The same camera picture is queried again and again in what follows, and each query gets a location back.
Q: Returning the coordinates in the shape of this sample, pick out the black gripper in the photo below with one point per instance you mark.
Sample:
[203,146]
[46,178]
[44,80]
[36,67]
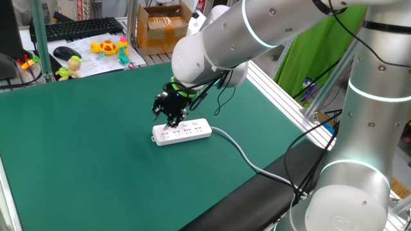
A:
[175,102]

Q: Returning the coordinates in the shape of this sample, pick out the white four-socket power strip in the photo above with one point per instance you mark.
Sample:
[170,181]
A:
[183,134]

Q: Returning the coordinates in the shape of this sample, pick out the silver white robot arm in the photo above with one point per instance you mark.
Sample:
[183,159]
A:
[353,205]

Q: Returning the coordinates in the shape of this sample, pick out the pink-haired green doll toy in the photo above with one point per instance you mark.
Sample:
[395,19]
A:
[123,54]

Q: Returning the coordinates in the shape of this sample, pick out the taped cardboard box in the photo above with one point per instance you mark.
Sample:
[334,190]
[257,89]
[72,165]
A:
[160,32]

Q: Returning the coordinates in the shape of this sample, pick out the yellow red turtle toy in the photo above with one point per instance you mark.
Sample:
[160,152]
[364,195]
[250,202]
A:
[107,47]

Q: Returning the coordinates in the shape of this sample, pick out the white printed paper sheets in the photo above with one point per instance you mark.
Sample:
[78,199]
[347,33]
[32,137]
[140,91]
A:
[93,64]

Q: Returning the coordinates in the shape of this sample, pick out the green table mat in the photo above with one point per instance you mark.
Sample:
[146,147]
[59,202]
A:
[80,160]

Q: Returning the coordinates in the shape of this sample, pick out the doll toy with green cap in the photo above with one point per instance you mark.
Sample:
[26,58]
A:
[74,67]

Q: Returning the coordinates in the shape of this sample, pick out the black computer mouse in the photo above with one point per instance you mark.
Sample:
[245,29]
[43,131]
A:
[65,53]

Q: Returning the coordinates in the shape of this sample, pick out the black rubber strip mat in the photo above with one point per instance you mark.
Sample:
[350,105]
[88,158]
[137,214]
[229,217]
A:
[244,205]

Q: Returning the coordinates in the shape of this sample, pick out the black computer keyboard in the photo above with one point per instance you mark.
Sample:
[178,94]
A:
[77,29]

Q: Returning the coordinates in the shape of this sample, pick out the red yellow plastic toy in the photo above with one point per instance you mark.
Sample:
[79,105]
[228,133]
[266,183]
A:
[28,64]

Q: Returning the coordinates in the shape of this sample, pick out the bright green cloth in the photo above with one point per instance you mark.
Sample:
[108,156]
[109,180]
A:
[314,54]

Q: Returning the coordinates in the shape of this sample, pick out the black tripod stand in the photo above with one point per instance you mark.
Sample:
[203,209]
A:
[334,111]

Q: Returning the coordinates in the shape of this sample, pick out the black computer monitor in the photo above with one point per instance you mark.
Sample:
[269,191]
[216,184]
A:
[8,32]

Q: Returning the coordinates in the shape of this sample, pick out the aluminium frame post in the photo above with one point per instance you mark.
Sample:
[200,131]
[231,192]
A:
[41,38]
[327,86]
[131,19]

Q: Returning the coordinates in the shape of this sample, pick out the aluminium profile side rail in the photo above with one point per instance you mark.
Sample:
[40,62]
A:
[8,205]
[282,99]

